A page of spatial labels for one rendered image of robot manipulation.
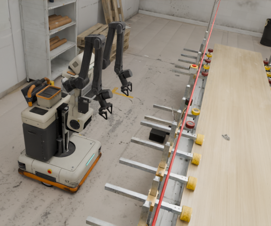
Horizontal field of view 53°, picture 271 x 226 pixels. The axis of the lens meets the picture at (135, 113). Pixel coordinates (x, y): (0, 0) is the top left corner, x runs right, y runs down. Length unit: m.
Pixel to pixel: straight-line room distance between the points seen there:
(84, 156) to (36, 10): 2.33
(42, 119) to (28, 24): 2.24
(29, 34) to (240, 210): 3.72
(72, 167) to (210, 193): 1.41
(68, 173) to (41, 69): 2.30
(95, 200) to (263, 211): 1.58
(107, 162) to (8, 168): 1.06
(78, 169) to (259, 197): 1.61
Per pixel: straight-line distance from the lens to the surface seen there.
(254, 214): 1.90
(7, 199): 2.96
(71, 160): 2.84
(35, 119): 2.54
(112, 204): 2.83
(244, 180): 2.08
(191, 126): 2.43
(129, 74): 2.42
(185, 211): 1.63
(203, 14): 9.98
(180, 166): 2.42
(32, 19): 4.41
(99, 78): 2.05
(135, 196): 1.65
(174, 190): 2.20
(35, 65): 4.65
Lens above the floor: 2.21
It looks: 32 degrees down
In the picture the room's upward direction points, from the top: 8 degrees clockwise
